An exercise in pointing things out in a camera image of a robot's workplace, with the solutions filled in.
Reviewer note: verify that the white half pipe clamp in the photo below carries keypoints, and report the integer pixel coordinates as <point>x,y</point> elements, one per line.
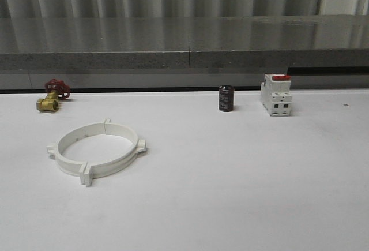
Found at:
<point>64,163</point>
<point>111,166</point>

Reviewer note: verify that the black cylindrical capacitor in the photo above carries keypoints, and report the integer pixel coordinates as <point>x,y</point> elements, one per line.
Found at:
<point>226,98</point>

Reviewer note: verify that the grey stone bench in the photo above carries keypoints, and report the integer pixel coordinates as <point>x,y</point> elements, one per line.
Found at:
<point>138,54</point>

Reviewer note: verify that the white circuit breaker red switch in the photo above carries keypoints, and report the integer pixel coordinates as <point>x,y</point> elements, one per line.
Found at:
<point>275,94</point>

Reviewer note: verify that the brass valve red handle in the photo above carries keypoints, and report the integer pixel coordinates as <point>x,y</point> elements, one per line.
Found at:
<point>56,90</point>

